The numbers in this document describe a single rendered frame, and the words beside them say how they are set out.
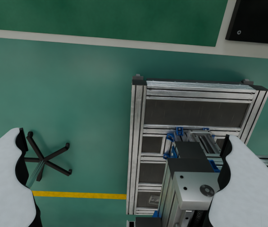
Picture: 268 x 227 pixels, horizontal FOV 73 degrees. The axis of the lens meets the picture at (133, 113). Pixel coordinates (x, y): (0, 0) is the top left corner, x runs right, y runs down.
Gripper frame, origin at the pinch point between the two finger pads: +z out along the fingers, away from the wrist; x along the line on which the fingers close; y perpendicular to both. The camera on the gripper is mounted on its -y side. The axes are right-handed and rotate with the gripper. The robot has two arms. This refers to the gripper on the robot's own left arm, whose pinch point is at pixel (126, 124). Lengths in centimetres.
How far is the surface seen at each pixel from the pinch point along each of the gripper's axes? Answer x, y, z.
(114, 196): -10, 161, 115
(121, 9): -2.2, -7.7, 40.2
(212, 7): 19.7, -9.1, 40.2
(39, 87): -64, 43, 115
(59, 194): -67, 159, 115
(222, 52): 25.2, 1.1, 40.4
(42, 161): -71, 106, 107
